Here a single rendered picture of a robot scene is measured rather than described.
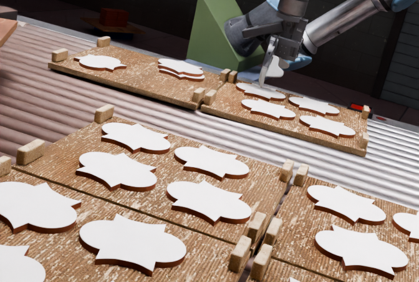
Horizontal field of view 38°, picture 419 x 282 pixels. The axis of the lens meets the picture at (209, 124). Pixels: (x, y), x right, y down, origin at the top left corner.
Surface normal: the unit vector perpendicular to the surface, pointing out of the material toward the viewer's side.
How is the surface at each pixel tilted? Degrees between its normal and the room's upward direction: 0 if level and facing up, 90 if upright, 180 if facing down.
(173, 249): 0
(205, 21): 90
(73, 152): 0
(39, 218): 0
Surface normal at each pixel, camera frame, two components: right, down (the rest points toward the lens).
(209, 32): -0.40, 0.22
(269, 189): 0.21, -0.92
